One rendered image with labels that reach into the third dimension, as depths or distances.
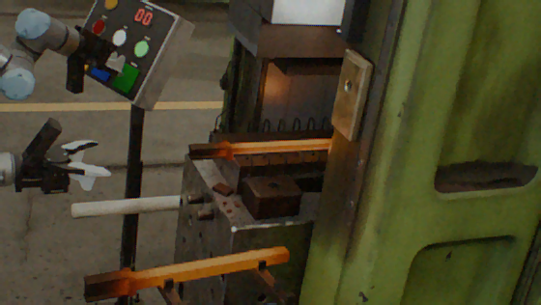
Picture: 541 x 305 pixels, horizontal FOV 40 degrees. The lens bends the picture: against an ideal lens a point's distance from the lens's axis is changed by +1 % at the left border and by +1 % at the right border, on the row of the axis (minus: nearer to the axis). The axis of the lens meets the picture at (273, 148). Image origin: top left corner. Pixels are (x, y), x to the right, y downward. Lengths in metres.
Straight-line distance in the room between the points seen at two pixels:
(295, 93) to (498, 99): 0.67
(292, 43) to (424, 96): 0.41
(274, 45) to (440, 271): 0.64
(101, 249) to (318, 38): 1.73
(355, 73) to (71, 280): 1.79
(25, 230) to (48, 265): 0.27
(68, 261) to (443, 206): 1.89
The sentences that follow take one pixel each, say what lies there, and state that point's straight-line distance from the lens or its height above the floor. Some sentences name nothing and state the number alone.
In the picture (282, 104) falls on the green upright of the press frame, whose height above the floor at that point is 1.03.
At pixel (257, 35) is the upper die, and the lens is 1.68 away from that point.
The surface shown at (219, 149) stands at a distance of 1.83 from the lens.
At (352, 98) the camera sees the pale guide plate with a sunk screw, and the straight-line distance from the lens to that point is 1.55.
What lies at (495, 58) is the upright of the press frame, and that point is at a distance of 1.57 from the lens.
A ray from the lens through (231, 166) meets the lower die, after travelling 1.86.
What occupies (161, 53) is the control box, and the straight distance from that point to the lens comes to 2.15.
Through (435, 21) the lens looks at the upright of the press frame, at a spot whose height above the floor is 1.49.
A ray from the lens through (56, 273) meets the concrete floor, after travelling 3.07.
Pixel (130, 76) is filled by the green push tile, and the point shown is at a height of 1.02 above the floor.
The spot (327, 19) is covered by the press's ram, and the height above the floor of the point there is 1.38.
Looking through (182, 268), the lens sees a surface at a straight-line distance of 1.54.
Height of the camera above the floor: 1.83
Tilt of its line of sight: 26 degrees down
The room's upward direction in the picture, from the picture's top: 10 degrees clockwise
